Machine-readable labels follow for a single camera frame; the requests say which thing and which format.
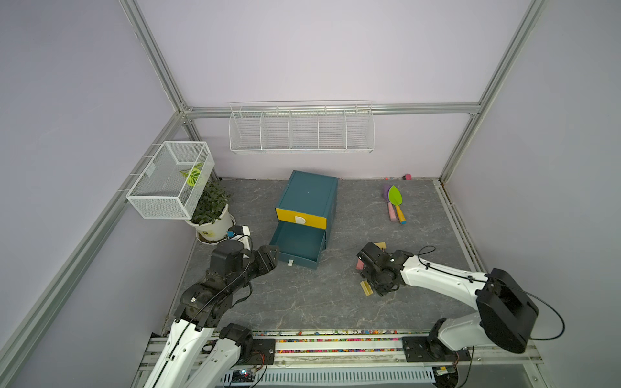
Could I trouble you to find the teal drawer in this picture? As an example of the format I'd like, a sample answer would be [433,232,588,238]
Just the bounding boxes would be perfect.
[270,221,327,269]

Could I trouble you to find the yellow top drawer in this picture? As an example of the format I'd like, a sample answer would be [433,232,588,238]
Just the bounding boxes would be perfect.
[276,208,328,230]

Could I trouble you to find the teal drawer cabinet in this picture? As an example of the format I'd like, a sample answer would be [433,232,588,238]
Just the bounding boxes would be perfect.
[276,171,339,239]

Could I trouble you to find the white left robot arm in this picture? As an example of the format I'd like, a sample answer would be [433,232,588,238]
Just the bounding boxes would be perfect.
[145,235,280,387]

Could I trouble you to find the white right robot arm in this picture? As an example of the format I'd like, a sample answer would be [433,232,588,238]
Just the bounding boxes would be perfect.
[357,242,539,360]

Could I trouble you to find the white flower pot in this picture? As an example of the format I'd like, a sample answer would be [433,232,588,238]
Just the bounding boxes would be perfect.
[185,205,234,241]

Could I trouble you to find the white pot saucer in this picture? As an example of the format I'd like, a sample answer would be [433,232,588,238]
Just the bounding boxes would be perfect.
[195,229,228,246]

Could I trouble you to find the purple toy shovel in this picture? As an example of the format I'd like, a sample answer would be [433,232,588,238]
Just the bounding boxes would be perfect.
[383,184,397,222]

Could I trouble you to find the green toy shovel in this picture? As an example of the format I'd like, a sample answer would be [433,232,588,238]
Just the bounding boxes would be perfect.
[388,185,407,225]

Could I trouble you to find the green potted plant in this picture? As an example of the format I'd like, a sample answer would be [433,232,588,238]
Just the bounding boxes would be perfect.
[190,181,230,226]

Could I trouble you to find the green toy in basket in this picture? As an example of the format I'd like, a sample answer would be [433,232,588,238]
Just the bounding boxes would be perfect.
[181,163,203,188]

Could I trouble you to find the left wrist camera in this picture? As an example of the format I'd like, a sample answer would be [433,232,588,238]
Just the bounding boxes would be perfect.
[227,225,253,251]

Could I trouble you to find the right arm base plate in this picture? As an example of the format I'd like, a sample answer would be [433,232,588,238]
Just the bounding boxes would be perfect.
[402,336,472,365]

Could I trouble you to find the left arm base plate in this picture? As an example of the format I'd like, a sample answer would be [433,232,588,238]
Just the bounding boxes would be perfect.
[233,337,276,366]

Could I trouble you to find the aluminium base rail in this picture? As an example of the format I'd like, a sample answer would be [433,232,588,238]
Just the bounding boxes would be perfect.
[132,331,551,387]

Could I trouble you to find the white wire basket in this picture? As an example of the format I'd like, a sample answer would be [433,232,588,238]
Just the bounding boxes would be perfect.
[126,141,214,220]

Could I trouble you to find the long white wire shelf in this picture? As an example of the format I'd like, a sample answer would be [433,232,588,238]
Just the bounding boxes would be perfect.
[228,101,375,154]

